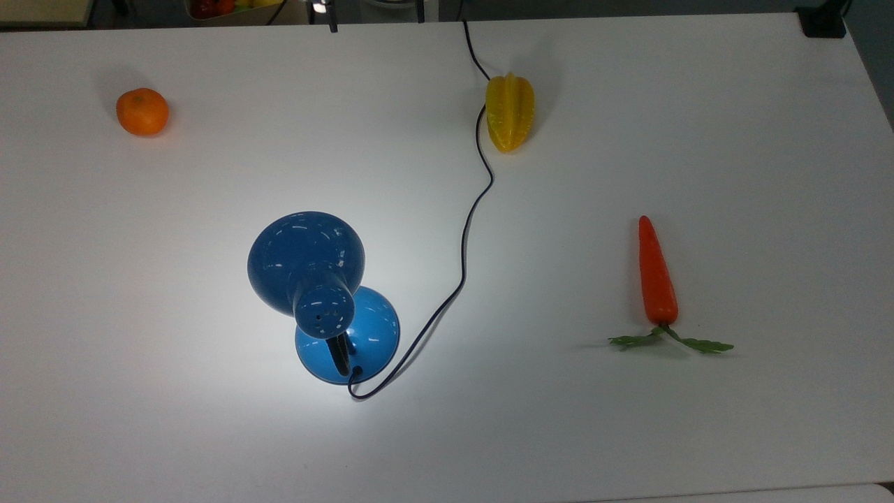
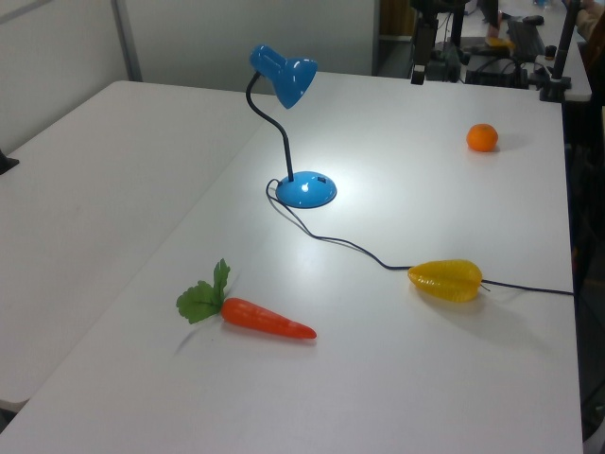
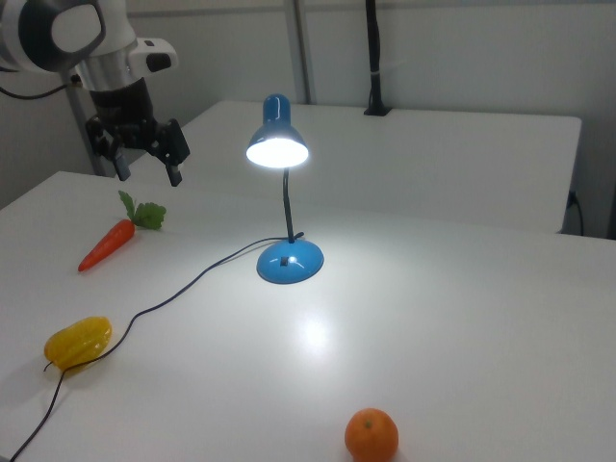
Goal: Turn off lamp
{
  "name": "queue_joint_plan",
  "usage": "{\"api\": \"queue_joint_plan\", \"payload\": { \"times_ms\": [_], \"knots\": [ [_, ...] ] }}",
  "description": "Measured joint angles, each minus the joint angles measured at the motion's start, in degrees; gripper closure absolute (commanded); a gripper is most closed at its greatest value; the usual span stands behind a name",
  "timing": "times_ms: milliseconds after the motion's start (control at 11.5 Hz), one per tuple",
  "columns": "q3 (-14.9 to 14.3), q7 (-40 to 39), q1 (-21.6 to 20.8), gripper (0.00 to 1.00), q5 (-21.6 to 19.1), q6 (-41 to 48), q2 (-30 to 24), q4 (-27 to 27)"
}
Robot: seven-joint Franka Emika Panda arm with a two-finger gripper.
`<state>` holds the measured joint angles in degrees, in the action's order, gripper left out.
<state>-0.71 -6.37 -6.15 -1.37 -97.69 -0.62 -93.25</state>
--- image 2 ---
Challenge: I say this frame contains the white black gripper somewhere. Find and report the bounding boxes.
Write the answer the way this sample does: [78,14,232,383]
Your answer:
[410,8,436,87]

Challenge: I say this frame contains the blue desk lamp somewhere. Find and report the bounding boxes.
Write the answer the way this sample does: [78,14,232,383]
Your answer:
[249,44,338,209]

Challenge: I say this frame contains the black electronics box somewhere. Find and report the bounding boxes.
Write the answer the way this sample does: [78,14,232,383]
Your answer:
[464,56,529,89]

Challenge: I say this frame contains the orange mandarin fruit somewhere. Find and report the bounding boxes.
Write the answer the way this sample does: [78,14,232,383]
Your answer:
[466,123,500,153]

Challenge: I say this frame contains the black keyboard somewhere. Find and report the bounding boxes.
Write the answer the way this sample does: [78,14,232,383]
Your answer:
[507,18,547,56]

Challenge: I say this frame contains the yellow toy starfruit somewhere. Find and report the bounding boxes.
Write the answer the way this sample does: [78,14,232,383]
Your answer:
[406,258,491,305]

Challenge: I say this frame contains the orange toy carrot green leaves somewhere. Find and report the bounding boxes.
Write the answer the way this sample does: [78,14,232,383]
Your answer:
[176,257,319,341]

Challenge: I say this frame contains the black camera stand with clamp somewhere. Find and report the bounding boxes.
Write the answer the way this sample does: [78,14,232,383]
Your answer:
[540,0,583,103]

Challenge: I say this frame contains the thin black lamp cable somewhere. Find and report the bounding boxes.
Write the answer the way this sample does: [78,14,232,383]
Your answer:
[265,178,575,297]

